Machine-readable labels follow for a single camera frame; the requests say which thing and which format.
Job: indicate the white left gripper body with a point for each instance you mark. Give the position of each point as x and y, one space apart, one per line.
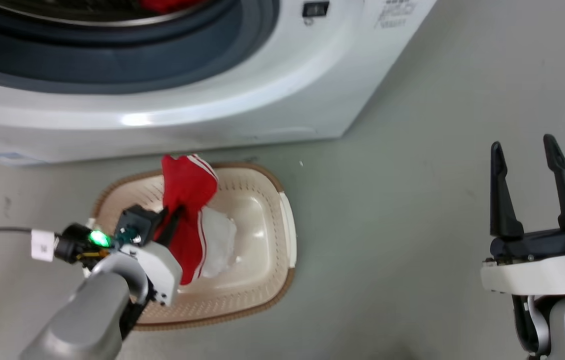
162 270

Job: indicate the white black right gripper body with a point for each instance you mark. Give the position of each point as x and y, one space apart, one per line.
537 267

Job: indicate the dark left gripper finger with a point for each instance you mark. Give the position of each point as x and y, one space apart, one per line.
161 225
176 220

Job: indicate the red garment with white stripes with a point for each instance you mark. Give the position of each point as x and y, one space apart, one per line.
188 190

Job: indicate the beige plastic laundry basket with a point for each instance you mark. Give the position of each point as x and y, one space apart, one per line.
257 220

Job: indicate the white front-load washing machine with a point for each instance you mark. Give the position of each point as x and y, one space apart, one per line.
272 95

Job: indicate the steel washing machine drum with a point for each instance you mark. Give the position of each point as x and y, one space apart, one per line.
62 14

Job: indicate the black connector with green light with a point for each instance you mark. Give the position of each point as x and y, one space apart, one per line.
80 242

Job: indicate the dark grey door gasket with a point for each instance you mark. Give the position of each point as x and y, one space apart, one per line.
112 60

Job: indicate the red garment in drum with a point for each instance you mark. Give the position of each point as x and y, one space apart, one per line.
165 4

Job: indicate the black door latch slot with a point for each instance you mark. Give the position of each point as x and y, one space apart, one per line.
315 9

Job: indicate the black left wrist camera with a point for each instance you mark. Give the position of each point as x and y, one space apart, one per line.
135 222

